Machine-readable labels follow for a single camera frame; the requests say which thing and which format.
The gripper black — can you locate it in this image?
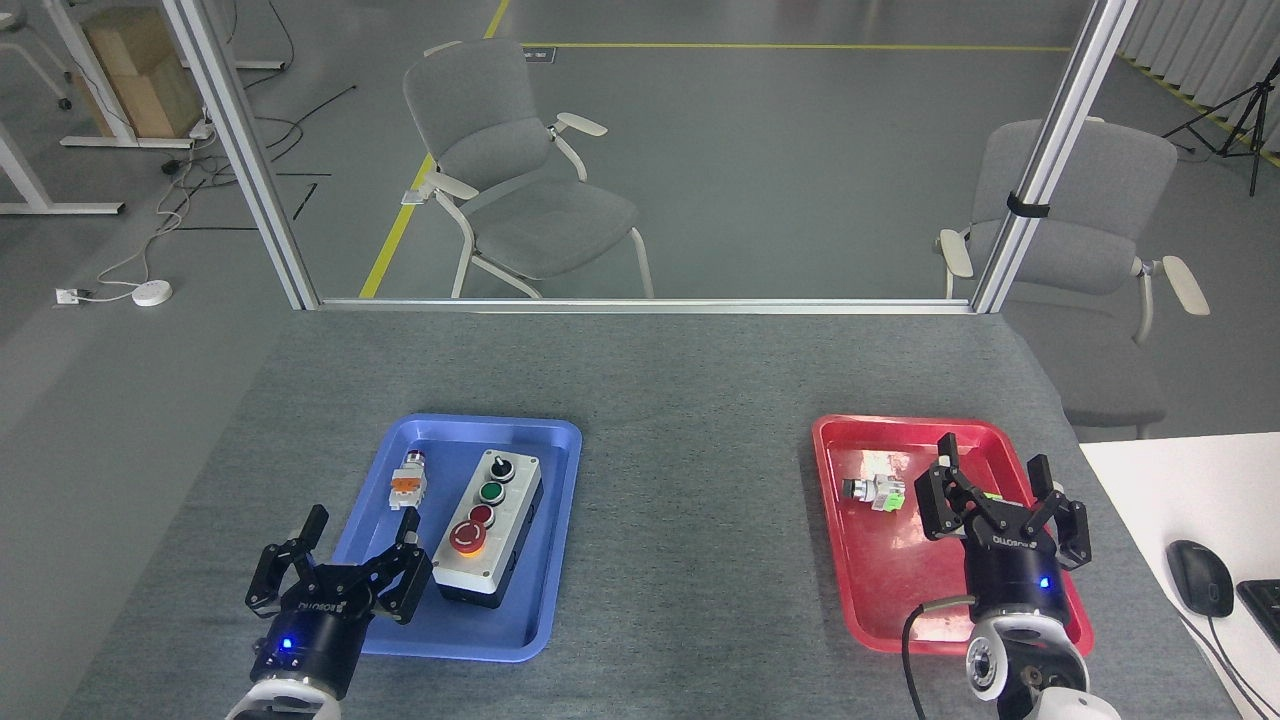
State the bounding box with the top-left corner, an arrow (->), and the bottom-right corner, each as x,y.
915,433 -> 1091,617
246,504 -> 434,698

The grey control box with buttons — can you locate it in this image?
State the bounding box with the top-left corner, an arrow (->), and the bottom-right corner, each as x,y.
430,448 -> 544,611

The cardboard box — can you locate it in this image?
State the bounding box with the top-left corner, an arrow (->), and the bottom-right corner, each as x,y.
72,7 -> 206,140

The red plastic tray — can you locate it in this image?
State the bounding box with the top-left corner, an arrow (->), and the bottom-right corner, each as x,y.
811,414 -> 1095,656

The white side table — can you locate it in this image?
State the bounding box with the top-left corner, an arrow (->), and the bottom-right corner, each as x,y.
1078,432 -> 1280,720

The black computer mouse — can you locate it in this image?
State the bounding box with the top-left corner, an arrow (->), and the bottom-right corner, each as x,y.
1166,539 -> 1235,618

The blue plastic tray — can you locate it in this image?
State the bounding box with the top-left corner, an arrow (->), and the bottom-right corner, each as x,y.
330,413 -> 583,664

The grey chair with white armrests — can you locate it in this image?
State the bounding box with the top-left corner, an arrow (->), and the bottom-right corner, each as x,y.
937,117 -> 1211,441
402,38 -> 656,301

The black keyboard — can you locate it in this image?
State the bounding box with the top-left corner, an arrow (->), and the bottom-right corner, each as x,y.
1236,579 -> 1280,651

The silver aluminium crossbar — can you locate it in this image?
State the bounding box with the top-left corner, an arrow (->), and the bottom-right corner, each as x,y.
315,297 -> 977,315

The black tripod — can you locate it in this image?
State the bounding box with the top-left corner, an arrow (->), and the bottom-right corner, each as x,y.
1162,60 -> 1280,197

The orange white push button switch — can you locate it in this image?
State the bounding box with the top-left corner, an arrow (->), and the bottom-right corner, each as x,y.
388,451 -> 429,513

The green white push button switch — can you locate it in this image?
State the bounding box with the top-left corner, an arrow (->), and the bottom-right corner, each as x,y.
842,473 -> 907,513

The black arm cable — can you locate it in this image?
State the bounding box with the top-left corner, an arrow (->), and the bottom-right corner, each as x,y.
902,596 -> 977,720

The black mouse cable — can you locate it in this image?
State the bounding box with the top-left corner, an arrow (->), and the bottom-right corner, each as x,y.
1175,600 -> 1280,720

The silver aluminium post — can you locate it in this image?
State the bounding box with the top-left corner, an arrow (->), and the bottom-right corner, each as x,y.
970,0 -> 1141,315
160,0 -> 321,312

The white floor cable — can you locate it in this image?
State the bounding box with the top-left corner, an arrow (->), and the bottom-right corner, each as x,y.
82,135 -> 216,299

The black floor cable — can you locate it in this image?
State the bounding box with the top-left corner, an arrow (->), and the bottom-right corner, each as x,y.
160,85 -> 359,233

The white desk frame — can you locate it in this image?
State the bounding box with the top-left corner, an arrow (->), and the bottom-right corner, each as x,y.
40,0 -> 197,150
0,120 -> 127,217

